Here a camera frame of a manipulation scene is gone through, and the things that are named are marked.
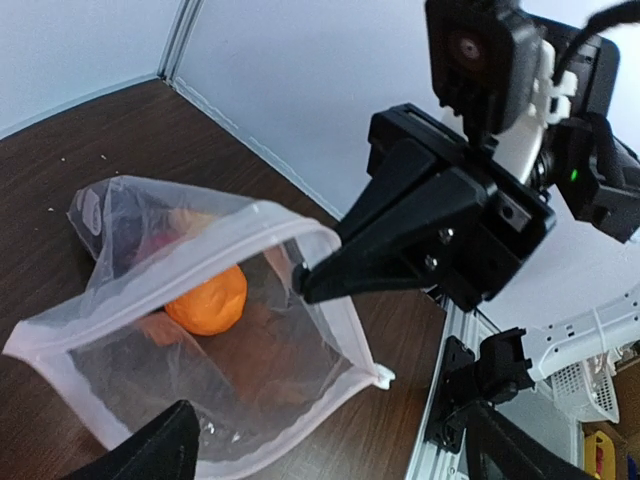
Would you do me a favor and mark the clear zip top bag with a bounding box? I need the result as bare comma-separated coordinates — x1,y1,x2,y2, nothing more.
3,176,394,479

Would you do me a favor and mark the white perforated basket background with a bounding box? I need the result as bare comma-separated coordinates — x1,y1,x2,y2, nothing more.
550,356,620,424

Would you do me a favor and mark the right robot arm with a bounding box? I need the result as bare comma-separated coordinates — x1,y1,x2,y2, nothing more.
293,1,639,479

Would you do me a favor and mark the orange toy fruit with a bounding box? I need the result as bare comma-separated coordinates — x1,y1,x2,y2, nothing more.
164,265,248,336

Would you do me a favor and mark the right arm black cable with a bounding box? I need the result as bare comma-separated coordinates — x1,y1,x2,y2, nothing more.
549,0,640,86

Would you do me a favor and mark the red toy fruit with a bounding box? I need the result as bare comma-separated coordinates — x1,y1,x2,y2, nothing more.
135,232,181,262

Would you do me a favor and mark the front aluminium rail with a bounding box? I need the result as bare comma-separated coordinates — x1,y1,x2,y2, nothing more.
405,296,497,479

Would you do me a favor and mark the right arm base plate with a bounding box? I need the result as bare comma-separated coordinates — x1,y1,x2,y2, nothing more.
424,335,498,453

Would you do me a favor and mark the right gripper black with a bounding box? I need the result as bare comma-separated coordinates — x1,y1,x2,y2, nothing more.
292,104,555,311

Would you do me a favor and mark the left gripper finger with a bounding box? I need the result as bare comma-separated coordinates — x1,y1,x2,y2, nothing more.
66,400,200,480

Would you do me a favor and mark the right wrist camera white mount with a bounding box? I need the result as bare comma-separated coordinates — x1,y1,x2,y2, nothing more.
423,0,579,186

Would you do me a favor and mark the dark purple toy fruit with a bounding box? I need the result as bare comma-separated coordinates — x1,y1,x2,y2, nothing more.
74,184,176,271

